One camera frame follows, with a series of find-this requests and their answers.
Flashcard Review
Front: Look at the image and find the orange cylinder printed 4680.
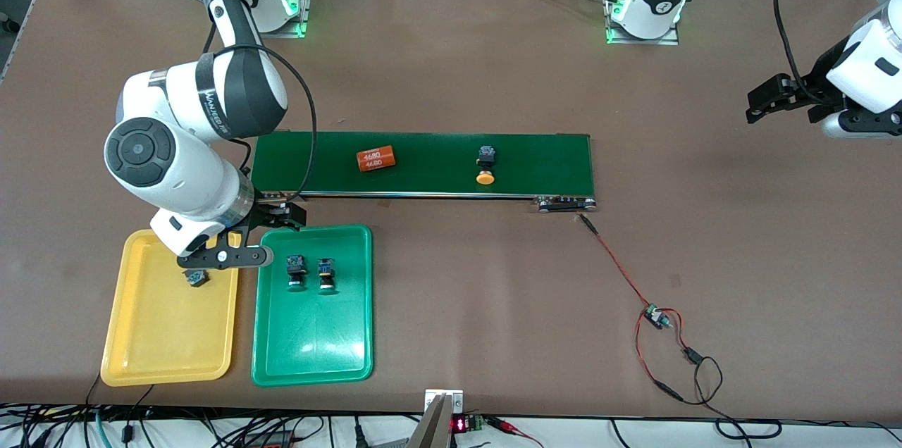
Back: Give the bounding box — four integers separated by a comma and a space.
356, 145, 397, 173

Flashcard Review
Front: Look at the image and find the green plastic tray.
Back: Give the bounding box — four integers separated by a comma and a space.
251, 224, 374, 387

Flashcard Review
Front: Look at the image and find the yellow plastic tray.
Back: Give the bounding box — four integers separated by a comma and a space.
100, 225, 242, 387

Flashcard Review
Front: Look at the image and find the green conveyor belt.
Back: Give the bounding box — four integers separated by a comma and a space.
247, 130, 598, 213

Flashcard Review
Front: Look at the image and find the red clip test lead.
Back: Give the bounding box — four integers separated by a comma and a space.
486, 416, 545, 448

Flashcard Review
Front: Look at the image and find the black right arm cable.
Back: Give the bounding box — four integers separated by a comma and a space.
203, 18, 318, 202

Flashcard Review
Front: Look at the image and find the silver metal camera bracket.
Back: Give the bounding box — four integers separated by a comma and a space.
407, 389, 464, 448

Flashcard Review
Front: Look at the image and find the red black power cable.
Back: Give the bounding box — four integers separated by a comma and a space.
579, 214, 783, 440

